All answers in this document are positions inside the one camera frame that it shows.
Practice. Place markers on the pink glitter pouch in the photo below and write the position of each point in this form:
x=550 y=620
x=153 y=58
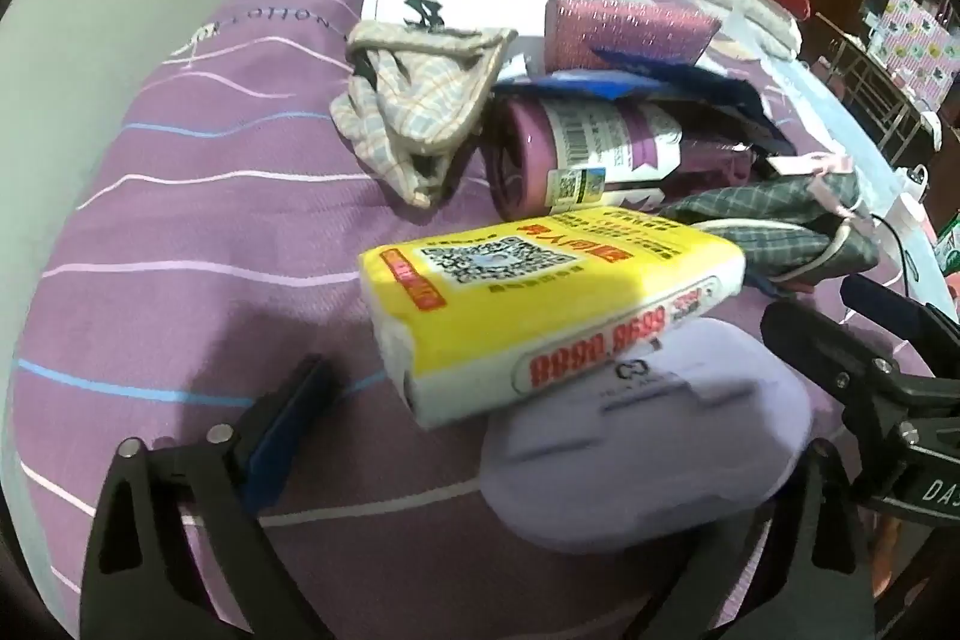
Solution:
x=622 y=29

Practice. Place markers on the purple rolled package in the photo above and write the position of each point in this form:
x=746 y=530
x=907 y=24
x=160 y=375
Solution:
x=525 y=153

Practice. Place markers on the beige plaid garment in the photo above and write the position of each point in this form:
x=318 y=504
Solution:
x=420 y=100

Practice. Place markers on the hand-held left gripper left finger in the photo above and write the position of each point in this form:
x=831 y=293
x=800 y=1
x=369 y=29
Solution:
x=281 y=430

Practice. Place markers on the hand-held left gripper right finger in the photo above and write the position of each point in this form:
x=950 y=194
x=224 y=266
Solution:
x=825 y=520

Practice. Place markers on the pink patterned boxes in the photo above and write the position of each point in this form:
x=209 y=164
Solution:
x=919 y=40

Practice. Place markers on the lilac soft pouch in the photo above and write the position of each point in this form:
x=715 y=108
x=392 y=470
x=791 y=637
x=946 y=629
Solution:
x=645 y=445

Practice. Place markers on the grey plaid cloth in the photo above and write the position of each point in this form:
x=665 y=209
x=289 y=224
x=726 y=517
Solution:
x=750 y=212

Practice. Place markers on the yellow tissue pack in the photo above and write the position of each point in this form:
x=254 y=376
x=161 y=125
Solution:
x=525 y=302

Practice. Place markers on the metal rack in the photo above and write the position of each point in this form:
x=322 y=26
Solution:
x=870 y=78

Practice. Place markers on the white box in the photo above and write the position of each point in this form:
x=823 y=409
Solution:
x=480 y=3

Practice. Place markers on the white bottle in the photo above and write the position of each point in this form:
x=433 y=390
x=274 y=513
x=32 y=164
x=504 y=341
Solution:
x=911 y=212

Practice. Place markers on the purple striped bed sheet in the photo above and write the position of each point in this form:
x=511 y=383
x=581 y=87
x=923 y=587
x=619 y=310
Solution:
x=187 y=197

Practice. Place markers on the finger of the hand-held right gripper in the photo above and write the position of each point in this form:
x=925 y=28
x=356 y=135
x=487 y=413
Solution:
x=885 y=304
x=817 y=332

